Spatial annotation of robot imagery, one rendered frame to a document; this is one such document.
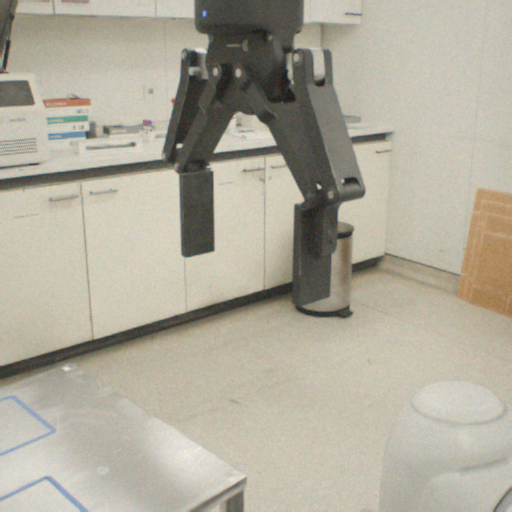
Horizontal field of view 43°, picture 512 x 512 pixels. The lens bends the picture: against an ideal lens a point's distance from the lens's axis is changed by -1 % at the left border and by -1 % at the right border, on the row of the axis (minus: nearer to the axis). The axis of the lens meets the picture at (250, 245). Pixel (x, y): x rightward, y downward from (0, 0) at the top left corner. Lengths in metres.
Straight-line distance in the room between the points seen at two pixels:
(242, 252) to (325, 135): 3.02
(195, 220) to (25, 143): 2.24
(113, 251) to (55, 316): 0.38
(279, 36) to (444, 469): 0.50
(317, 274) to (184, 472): 0.52
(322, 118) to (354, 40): 3.90
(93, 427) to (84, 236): 1.96
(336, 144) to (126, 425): 0.69
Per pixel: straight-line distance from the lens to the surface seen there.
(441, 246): 3.99
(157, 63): 3.73
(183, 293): 3.26
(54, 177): 2.85
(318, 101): 0.41
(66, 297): 2.95
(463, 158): 3.83
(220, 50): 0.48
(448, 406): 0.77
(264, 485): 2.24
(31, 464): 0.96
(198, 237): 0.54
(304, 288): 0.44
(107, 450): 0.96
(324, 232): 0.42
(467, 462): 0.76
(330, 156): 0.40
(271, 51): 0.44
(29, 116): 2.74
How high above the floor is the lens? 1.35
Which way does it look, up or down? 17 degrees down
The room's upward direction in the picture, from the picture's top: straight up
